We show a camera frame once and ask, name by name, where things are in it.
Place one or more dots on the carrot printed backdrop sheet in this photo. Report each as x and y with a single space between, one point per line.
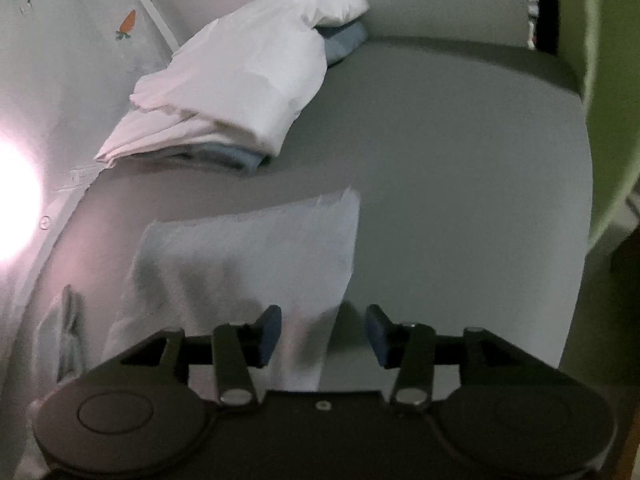
75 85

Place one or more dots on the folded white garment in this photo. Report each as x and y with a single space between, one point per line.
240 75

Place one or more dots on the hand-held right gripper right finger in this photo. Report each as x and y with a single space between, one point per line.
380 332

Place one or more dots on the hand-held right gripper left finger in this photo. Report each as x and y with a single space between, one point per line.
269 332

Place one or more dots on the folded blue garment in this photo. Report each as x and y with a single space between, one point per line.
345 42

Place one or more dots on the light grey garment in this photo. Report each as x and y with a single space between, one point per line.
240 260

